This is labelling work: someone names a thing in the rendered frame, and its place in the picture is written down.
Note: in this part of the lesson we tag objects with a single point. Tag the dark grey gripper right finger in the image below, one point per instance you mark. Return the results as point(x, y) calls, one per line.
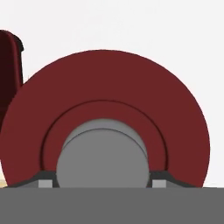
point(159, 178)

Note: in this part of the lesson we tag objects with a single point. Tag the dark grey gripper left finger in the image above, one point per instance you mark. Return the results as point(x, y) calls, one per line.
point(43, 178)

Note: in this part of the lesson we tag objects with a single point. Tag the dark red blender lid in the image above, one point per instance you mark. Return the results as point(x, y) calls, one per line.
point(116, 87)

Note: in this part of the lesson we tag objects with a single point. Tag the dark red blender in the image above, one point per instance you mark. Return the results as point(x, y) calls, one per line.
point(9, 70)

